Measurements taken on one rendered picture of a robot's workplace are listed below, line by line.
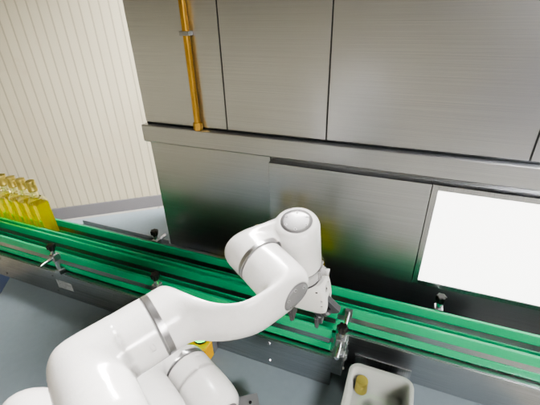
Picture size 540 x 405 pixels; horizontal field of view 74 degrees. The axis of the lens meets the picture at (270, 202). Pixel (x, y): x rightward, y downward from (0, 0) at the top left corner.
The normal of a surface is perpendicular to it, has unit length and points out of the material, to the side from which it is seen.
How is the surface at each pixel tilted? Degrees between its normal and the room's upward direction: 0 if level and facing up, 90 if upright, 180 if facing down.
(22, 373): 0
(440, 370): 90
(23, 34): 90
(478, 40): 90
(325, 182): 90
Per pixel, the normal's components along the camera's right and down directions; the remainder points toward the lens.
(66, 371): -0.24, -0.62
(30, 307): -0.03, -0.87
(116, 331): 0.07, -0.66
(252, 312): 0.34, 0.27
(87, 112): 0.24, 0.47
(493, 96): -0.37, 0.47
